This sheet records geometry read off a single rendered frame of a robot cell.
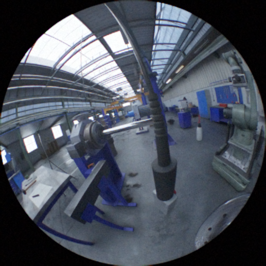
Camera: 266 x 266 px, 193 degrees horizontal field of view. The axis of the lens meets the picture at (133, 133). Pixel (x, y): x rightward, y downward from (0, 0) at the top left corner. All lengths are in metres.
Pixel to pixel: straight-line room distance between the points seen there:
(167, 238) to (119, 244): 0.56
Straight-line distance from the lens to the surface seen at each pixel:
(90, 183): 0.64
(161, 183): 0.15
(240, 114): 1.37
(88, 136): 0.94
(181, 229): 1.26
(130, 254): 1.32
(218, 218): 0.28
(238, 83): 1.26
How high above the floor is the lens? 1.23
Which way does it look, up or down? 15 degrees down
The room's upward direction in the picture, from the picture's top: 15 degrees counter-clockwise
